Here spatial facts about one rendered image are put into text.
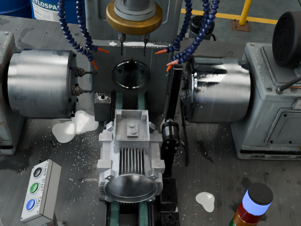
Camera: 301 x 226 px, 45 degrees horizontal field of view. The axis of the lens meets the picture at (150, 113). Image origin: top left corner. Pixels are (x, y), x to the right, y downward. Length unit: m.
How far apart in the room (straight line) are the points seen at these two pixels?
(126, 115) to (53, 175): 0.28
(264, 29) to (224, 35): 0.45
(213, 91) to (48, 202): 0.63
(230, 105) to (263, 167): 0.35
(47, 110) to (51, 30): 0.86
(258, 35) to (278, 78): 2.44
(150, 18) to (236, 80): 0.36
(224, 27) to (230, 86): 2.47
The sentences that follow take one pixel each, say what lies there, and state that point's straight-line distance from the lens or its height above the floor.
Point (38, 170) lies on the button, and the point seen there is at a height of 1.08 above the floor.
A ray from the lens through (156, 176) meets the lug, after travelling 1.03.
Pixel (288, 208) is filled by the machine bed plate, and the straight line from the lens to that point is 1.43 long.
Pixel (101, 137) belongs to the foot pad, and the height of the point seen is 1.08.
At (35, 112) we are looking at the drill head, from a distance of 1.28.
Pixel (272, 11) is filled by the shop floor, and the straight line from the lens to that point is 4.16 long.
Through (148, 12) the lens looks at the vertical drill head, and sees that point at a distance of 1.13.
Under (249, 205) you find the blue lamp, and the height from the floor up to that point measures 1.19.
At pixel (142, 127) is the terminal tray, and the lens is 1.09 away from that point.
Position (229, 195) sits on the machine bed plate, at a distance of 1.38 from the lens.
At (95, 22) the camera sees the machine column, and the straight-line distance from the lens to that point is 1.43.
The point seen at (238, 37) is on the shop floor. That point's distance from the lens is 3.61.
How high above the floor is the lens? 1.94
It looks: 47 degrees down
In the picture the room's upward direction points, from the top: 6 degrees clockwise
